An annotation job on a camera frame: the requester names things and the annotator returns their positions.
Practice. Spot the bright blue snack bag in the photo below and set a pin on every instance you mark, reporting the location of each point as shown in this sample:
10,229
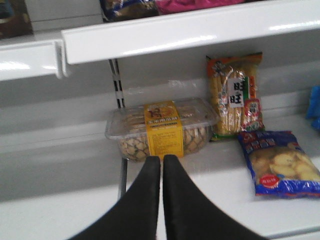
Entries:
313,111

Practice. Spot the large cracker bag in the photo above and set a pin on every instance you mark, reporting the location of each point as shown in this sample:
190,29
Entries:
122,10

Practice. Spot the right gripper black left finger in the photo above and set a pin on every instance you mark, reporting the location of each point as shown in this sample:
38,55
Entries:
135,215

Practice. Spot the yellow-label clear jar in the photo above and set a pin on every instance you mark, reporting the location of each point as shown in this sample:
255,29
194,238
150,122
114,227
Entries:
179,127

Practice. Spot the Chocofello cookie box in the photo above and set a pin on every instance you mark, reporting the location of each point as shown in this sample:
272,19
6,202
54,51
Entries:
14,19

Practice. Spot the blue cookie bag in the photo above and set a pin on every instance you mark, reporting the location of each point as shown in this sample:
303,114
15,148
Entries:
278,165

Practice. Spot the yellow rice cracker bag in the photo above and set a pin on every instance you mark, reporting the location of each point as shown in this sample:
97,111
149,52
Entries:
233,94

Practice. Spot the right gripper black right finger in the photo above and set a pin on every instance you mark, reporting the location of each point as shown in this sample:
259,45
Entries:
190,215

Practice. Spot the right white upper shelf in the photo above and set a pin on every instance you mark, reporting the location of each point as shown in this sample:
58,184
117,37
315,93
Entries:
286,31

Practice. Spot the pink snack bag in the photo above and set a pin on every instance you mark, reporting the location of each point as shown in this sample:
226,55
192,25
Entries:
178,6

